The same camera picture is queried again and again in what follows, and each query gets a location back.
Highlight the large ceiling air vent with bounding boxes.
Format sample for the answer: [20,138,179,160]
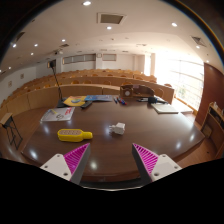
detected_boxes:
[97,12,128,25]

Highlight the rows of wooden lecture seats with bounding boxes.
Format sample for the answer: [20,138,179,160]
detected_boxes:
[0,68,175,116]

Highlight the black gooseneck microphone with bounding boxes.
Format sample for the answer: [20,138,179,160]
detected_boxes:
[49,59,69,109]

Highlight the large bright window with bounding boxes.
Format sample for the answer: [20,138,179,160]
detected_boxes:
[154,58,205,111]

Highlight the small ceiling air vent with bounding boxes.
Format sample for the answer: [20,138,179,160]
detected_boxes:
[190,35,208,48]

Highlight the black remote control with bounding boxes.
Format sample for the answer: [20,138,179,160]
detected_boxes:
[80,100,93,109]

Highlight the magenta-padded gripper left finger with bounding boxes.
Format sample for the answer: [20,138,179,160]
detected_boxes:
[39,142,92,186]

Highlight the small folding side desk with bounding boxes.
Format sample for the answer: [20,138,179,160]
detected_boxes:
[0,112,24,150]

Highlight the white charger block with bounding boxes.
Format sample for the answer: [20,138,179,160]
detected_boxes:
[108,122,127,136]

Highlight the black handheld device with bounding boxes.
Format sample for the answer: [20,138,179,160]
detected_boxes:
[138,96,169,105]

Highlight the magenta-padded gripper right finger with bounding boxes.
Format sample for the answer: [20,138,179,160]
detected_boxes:
[131,142,184,186]

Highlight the red marker pen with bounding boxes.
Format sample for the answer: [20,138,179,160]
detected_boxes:
[117,96,128,106]

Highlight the white and red poster sheet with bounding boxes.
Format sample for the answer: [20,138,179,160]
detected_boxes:
[40,106,76,123]

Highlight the blue booklet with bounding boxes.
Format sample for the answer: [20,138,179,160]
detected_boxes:
[83,94,114,102]

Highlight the grey notebook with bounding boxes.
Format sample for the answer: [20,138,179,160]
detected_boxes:
[150,103,180,115]

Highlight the wooden shelf unit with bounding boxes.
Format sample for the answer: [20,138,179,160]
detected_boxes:
[200,101,224,159]

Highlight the ceiling spot lights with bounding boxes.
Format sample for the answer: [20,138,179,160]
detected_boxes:
[11,0,211,64]

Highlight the wooden desk organizer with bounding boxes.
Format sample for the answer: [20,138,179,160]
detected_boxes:
[119,84,156,100]

